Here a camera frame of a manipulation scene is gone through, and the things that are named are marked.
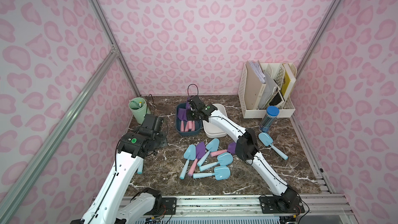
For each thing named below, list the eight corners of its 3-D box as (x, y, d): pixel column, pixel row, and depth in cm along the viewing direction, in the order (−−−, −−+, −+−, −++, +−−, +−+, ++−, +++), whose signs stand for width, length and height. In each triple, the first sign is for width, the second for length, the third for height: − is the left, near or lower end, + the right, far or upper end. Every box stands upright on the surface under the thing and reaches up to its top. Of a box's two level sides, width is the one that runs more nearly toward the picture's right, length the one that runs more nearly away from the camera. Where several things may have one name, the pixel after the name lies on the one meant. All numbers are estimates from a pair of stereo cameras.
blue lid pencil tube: (258, 132, 101) (268, 113, 86) (260, 118, 108) (270, 98, 93) (267, 134, 100) (278, 116, 84) (269, 120, 107) (279, 101, 91)
